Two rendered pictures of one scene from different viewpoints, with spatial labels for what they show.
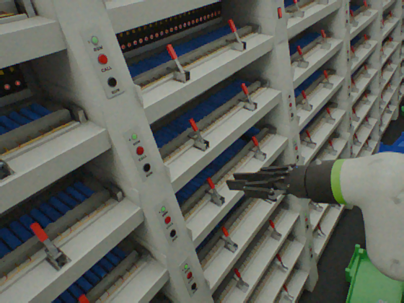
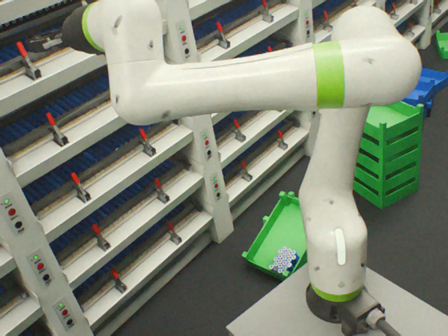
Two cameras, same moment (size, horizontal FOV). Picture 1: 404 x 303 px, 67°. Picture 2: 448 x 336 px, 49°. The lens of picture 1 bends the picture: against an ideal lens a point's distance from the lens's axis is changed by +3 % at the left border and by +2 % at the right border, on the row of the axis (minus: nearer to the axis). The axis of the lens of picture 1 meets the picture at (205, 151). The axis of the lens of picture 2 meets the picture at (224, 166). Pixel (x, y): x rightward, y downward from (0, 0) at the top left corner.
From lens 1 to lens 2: 62 cm
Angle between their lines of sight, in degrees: 7
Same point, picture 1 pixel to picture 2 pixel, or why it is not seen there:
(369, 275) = (287, 224)
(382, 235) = (111, 71)
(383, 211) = (108, 45)
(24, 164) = not seen: outside the picture
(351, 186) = (92, 22)
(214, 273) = (29, 163)
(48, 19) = not seen: outside the picture
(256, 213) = (110, 111)
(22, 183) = not seen: outside the picture
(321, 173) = (79, 13)
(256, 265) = (111, 179)
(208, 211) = (17, 83)
